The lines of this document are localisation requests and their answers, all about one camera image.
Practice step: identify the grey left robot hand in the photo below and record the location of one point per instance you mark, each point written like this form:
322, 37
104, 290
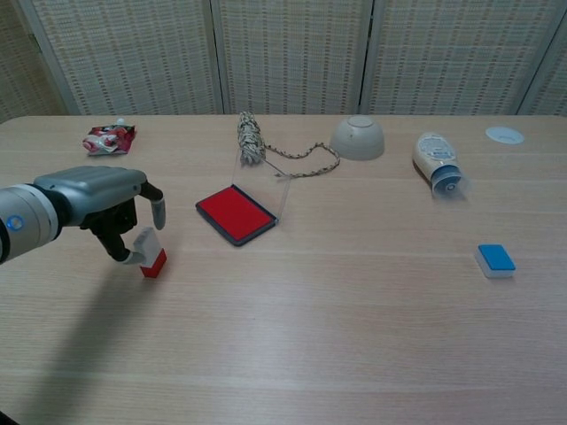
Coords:
97, 190

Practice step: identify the red and white stamp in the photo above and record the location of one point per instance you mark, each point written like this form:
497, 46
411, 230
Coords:
155, 265

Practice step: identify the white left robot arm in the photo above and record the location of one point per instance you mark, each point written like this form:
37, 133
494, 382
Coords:
26, 221

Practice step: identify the crumpled red spout pouch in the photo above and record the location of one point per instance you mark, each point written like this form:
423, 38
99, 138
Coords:
108, 141

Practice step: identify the red ink pad clear lid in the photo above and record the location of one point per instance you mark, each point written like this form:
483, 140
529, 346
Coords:
235, 213

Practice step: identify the woven folding screen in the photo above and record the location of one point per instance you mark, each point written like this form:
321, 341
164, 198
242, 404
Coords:
133, 53

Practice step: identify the upturned beige bowl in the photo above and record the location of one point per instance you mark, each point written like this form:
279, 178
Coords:
356, 141

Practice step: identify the cream squeeze sauce bottle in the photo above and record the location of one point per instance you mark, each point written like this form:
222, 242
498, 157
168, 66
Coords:
434, 155

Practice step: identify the blue and white block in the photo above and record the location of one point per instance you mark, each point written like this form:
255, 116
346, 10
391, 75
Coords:
495, 259

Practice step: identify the white round grommet cover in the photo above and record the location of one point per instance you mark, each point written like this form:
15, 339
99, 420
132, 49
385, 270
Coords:
504, 134

